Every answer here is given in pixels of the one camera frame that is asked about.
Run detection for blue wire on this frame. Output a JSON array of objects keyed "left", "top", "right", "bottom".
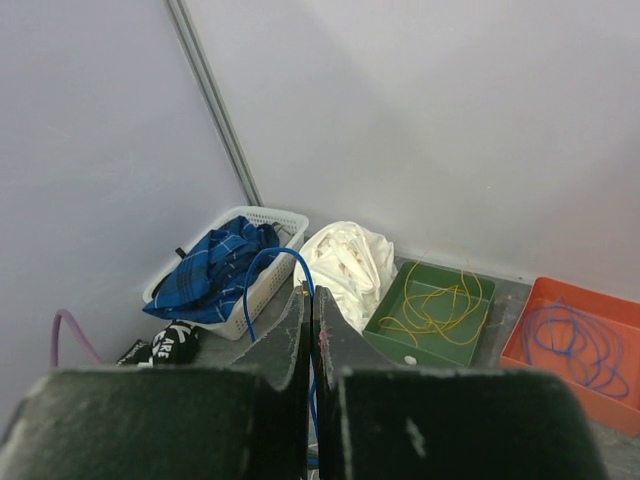
[
  {"left": 243, "top": 246, "right": 321, "bottom": 471},
  {"left": 521, "top": 297, "right": 631, "bottom": 400}
]

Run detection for blue plaid cloth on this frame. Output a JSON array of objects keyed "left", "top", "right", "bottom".
[{"left": 143, "top": 216, "right": 280, "bottom": 325}]

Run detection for black printed t-shirt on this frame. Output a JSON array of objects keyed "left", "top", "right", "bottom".
[{"left": 116, "top": 321, "right": 200, "bottom": 368}]

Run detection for orange drawer box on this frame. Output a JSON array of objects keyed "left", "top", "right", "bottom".
[{"left": 500, "top": 277, "right": 639, "bottom": 437}]

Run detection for cream white cloth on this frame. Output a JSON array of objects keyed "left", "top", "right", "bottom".
[{"left": 300, "top": 221, "right": 397, "bottom": 333}]

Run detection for yellow wire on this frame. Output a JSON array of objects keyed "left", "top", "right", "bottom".
[{"left": 377, "top": 259, "right": 491, "bottom": 347}]

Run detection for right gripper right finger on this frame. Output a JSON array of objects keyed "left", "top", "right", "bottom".
[{"left": 312, "top": 286, "right": 397, "bottom": 479}]

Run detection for green drawer box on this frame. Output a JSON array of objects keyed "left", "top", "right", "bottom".
[{"left": 362, "top": 261, "right": 496, "bottom": 368}]

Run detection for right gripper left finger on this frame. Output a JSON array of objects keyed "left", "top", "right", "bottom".
[{"left": 233, "top": 287, "right": 311, "bottom": 479}]

